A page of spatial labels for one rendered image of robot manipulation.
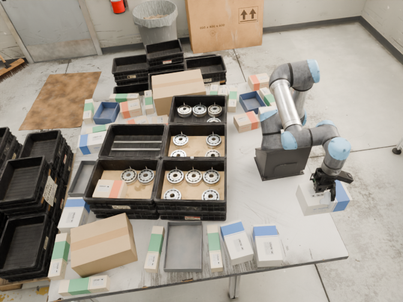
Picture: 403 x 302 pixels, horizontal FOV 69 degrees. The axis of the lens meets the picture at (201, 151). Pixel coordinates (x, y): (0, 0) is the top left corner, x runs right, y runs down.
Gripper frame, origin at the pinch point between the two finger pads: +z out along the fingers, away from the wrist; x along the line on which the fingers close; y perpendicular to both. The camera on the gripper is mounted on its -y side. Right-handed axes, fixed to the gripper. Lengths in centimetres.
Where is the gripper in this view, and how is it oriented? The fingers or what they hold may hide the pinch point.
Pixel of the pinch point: (323, 195)
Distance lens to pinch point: 147.3
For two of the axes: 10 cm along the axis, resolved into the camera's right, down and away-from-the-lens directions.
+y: -9.9, 1.4, -0.3
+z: 0.7, 6.5, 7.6
